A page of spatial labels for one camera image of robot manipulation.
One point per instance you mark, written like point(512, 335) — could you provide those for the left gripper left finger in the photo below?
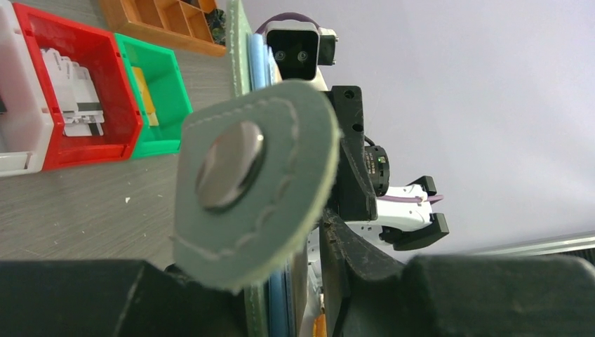
point(111, 298)

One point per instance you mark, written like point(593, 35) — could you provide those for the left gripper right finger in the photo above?
point(368, 293)

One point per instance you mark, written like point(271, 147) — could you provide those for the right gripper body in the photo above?
point(352, 197)

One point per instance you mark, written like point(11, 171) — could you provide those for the green card holder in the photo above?
point(254, 175)

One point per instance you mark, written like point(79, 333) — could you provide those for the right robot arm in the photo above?
point(400, 217)

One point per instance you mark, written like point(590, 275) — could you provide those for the silver cards stack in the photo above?
point(76, 95)

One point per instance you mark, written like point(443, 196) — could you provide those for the gold cards stack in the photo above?
point(146, 97)

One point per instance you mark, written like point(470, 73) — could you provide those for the white plastic bin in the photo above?
point(26, 125)

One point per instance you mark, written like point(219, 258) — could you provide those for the green rolled cloth bottom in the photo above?
point(216, 21)

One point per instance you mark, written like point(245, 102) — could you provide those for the green plastic bin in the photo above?
point(169, 95)

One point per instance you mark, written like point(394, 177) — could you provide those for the wooden compartment tray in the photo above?
point(170, 23)

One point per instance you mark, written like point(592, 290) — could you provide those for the red plastic bin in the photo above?
point(96, 50)

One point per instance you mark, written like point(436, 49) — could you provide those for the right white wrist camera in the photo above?
point(299, 50)

